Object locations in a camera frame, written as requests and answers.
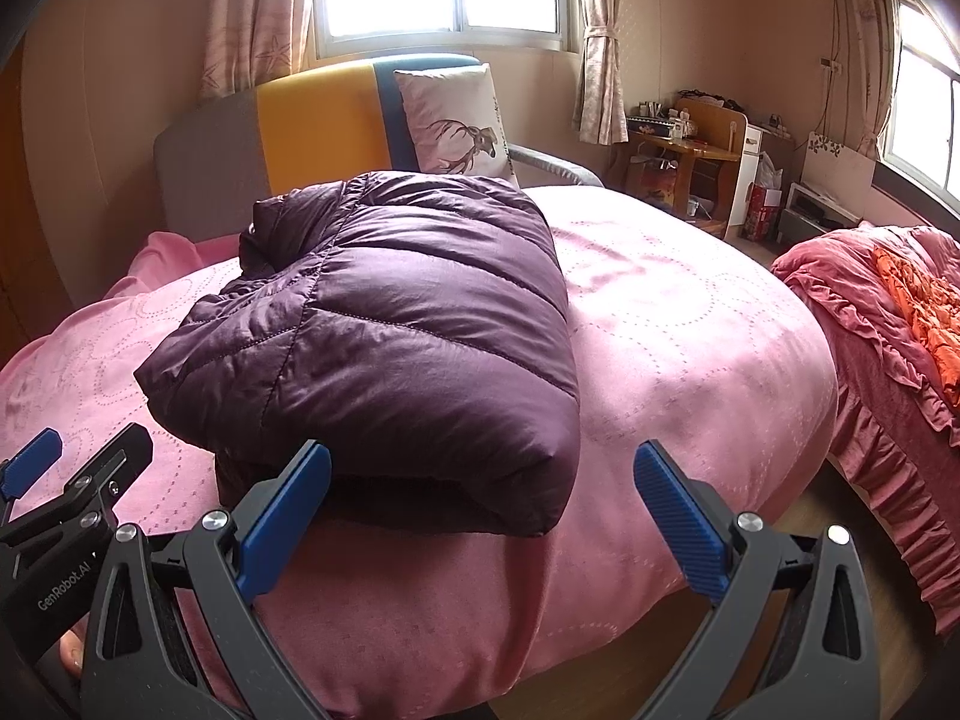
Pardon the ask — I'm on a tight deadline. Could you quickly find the pink round bed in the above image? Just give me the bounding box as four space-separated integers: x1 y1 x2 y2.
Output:
0 184 839 720

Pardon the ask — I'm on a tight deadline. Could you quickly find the white cabinet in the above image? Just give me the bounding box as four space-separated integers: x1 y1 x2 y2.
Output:
724 124 766 239

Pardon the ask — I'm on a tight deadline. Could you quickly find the orange cloth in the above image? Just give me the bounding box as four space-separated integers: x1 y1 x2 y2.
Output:
872 246 960 383

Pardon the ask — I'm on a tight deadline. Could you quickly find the white deer print pillow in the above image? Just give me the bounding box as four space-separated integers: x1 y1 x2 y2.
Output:
394 64 520 185

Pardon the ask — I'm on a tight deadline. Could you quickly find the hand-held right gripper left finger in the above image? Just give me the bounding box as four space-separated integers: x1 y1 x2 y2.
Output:
79 439 335 720

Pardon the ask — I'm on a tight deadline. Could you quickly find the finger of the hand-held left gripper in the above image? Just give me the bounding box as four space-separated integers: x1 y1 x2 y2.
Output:
62 424 155 542
0 427 63 500

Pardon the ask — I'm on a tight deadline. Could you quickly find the brown wooden wardrobe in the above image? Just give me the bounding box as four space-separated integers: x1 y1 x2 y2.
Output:
0 52 57 372

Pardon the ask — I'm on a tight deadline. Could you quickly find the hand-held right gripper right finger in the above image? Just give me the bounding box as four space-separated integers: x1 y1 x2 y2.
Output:
632 440 883 720

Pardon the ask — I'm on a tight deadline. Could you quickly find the red ruffled bedspread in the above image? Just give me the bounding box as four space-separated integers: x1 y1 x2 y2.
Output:
771 223 960 635

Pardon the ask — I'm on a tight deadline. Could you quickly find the person's left hand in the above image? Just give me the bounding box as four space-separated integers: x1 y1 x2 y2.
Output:
58 624 87 683

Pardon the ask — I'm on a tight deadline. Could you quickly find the red bag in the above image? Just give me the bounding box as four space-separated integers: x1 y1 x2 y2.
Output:
748 184 785 242

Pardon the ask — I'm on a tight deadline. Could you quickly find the white floral board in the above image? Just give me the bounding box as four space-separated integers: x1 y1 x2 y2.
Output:
795 131 880 192

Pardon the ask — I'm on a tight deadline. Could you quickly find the pink patterned curtain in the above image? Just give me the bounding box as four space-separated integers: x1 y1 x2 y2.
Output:
572 0 631 146
835 0 901 160
197 0 316 100

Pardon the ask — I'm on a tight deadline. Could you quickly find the grey yellow blue headboard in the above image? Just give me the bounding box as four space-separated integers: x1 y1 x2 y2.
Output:
154 52 485 233

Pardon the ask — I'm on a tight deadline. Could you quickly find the wooden desk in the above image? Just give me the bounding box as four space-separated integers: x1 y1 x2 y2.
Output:
611 94 747 237

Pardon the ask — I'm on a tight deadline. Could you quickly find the side window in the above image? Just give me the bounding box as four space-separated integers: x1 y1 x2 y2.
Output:
881 0 960 185

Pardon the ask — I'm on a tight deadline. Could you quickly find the grey padded armrest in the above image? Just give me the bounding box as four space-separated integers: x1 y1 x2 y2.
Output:
508 146 605 188

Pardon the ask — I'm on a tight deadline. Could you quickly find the purple puffer jacket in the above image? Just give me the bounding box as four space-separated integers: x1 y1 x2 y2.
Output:
133 171 582 539

